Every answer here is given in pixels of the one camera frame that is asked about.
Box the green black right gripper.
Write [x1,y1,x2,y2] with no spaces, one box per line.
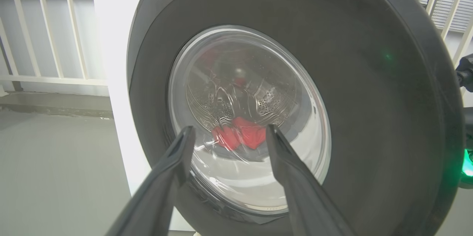
[459,107,473,189]

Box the white louvred shutter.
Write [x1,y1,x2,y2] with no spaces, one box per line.
[409,0,473,33]

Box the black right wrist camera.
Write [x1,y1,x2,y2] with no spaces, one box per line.
[455,54,473,92]

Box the white front-load washing machine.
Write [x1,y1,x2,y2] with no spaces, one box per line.
[91,0,412,236]

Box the red garment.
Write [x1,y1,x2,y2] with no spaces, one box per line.
[211,117,267,151]

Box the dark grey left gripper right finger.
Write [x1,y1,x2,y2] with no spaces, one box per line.
[265,124,355,236]

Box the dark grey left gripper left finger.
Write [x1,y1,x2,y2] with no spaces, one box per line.
[105,125,196,236]

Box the dark grey washing machine door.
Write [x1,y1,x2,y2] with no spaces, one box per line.
[126,0,465,236]

